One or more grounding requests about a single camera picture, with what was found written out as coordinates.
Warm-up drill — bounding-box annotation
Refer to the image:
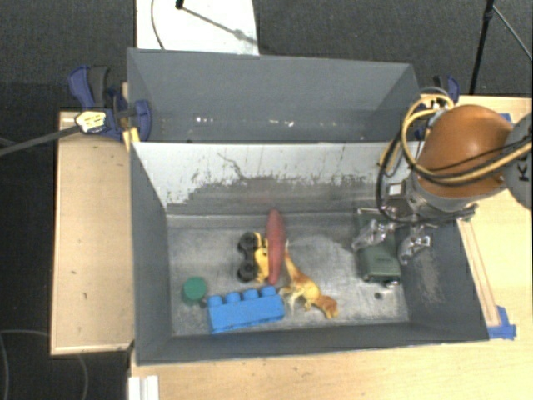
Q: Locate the pale wood board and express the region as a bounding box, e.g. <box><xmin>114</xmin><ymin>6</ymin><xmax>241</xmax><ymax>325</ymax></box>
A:
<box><xmin>50</xmin><ymin>110</ymin><xmax>137</xmax><ymax>356</ymax></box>

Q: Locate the dark green flat block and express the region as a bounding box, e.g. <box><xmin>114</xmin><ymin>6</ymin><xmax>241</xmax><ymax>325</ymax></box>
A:
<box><xmin>353</xmin><ymin>207</ymin><xmax>403</xmax><ymax>288</ymax></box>

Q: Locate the blue toy building brick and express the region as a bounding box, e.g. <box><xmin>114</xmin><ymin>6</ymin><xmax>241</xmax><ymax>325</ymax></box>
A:
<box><xmin>206</xmin><ymin>285</ymin><xmax>286</xmax><ymax>335</ymax></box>

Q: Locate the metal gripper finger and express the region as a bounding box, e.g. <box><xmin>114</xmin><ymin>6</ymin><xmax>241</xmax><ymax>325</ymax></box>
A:
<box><xmin>351</xmin><ymin>218</ymin><xmax>397</xmax><ymax>253</ymax></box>
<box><xmin>397</xmin><ymin>226</ymin><xmax>432</xmax><ymax>267</ymax></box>

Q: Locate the yellow toy giraffe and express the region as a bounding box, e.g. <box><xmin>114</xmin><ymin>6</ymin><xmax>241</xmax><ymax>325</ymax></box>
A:
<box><xmin>278</xmin><ymin>242</ymin><xmax>340</xmax><ymax>320</ymax></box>

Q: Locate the red-brown flat block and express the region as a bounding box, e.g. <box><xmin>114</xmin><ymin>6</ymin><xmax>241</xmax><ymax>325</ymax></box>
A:
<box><xmin>265</xmin><ymin>208</ymin><xmax>288</xmax><ymax>287</ymax></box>

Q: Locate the yellow toy truck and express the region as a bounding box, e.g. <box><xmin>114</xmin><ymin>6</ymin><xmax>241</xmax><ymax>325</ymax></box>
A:
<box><xmin>237</xmin><ymin>231</ymin><xmax>272</xmax><ymax>285</ymax></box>

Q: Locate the grey metal bin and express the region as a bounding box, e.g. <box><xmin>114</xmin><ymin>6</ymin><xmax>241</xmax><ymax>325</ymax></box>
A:
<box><xmin>126</xmin><ymin>47</ymin><xmax>491</xmax><ymax>367</ymax></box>

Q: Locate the green cylinder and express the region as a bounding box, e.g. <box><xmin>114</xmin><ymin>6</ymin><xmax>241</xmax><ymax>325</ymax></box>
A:
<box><xmin>181</xmin><ymin>276</ymin><xmax>208</xmax><ymax>307</ymax></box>

